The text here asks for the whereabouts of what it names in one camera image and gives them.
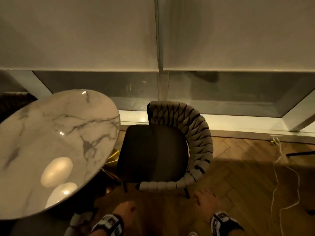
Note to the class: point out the beige roller blind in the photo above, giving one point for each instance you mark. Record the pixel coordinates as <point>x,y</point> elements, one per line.
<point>236,31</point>
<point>78,31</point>

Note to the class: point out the person's left forearm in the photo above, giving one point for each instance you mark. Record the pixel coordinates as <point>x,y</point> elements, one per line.
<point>94,233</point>

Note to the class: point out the person's left hand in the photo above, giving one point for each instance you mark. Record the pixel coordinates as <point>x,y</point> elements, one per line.
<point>124,212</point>

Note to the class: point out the grey woven back chair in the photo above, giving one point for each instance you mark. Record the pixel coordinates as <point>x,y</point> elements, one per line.
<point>157,149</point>
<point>78,221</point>

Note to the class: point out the person's right fingers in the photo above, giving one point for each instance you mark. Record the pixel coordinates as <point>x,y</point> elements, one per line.
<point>202,195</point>

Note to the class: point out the person's right hand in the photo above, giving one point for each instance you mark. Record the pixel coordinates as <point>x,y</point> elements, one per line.
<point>209,202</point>

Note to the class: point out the dark woven chair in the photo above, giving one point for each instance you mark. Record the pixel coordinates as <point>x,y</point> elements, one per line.
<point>13,104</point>

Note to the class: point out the gold table base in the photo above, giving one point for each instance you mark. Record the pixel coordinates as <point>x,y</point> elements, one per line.
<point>112,164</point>

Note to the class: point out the yellow plug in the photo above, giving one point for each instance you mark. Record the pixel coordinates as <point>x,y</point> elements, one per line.
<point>274,140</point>

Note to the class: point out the black furniture leg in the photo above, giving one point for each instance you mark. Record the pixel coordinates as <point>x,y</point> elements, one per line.
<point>300,153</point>

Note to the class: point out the person's right forearm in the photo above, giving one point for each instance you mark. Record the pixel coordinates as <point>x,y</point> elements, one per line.
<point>238,233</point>

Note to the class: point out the white shoe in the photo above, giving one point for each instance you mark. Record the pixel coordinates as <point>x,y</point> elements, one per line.
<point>192,234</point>

